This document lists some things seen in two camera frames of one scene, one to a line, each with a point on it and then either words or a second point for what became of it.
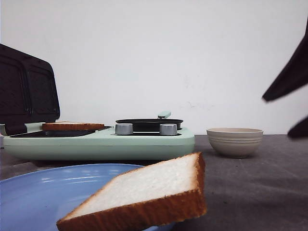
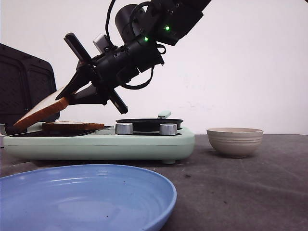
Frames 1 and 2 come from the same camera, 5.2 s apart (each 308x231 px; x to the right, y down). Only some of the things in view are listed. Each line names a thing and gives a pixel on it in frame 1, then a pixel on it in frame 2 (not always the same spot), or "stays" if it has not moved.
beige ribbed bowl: [234, 143] stays
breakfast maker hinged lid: [28, 92] stays
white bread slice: [169, 191] → [47, 109]
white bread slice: [71, 126] stays
